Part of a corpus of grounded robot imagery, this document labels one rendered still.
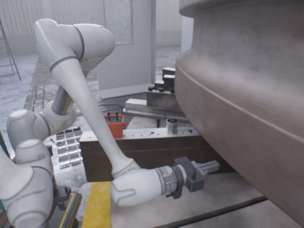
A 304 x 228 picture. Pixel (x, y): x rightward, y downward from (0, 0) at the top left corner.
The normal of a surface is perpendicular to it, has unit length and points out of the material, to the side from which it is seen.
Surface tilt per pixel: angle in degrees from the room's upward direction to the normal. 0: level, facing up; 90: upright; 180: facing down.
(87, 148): 90
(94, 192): 0
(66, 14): 90
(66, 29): 43
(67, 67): 66
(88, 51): 113
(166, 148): 90
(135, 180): 21
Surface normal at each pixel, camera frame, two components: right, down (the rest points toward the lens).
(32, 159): 0.55, 0.28
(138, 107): -0.28, 0.09
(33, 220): 0.46, 0.50
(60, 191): 0.00, -0.91
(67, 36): 0.55, -0.33
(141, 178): 0.11, -0.79
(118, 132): 0.12, 0.52
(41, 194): 0.69, -0.72
